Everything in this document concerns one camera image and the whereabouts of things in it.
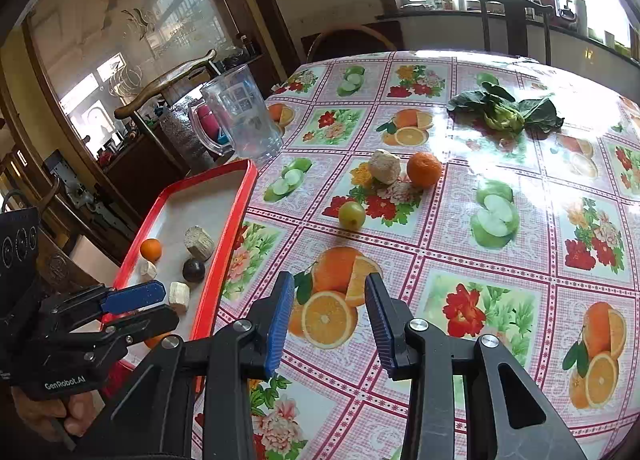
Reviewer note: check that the metal door lock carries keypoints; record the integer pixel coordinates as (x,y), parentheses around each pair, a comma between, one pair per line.
(67,177)

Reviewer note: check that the small orange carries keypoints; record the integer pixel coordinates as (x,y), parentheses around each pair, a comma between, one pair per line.
(151,250)

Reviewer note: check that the dark kettle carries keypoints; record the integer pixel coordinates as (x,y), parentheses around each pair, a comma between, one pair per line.
(567,12)

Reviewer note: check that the clear plastic pitcher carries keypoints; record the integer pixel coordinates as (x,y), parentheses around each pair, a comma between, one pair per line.
(245,119)

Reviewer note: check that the red tray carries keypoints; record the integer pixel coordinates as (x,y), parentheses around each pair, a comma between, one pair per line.
(215,210)

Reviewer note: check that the green bok choy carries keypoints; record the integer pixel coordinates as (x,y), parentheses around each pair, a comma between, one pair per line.
(500,114)

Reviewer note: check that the beige vegetable chunk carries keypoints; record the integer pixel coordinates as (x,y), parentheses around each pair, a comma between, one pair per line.
(179,296)
(385,167)
(148,271)

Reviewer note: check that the glass-fronted wooden cabinet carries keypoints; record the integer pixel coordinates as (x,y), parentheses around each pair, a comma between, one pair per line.
(100,39)

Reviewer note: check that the red cup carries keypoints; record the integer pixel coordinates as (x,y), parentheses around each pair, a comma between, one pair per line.
(207,122)

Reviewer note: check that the dark round fruit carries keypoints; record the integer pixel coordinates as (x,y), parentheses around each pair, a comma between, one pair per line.
(193,270)

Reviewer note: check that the dark wooden chair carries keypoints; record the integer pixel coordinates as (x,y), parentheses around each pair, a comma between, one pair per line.
(512,24)

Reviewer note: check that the tall white cup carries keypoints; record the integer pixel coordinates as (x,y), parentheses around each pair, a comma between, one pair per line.
(580,12)

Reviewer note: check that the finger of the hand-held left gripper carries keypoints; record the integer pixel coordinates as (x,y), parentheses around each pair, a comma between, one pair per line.
(135,297)
(155,320)

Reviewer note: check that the green round fruit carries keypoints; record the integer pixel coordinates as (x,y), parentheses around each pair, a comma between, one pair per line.
(351,215)

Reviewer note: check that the speckled glass jar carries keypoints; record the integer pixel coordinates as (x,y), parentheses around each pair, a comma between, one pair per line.
(182,139)

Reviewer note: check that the person's left hand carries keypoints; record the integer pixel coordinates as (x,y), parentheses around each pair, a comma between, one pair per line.
(75,415)

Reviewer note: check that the greenish ribbed vegetable chunk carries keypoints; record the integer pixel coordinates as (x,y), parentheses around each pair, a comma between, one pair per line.
(199,243)

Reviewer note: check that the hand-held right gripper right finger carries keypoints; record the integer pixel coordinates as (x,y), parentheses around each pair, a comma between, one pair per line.
(382,335)

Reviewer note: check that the curved-rail wooden chair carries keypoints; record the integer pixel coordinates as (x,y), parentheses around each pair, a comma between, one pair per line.
(165,82)

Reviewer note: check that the round-back wooden chair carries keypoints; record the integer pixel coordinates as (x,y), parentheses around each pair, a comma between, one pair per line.
(350,28)

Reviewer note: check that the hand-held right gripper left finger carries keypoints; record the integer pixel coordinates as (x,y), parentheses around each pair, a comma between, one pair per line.
(280,325)

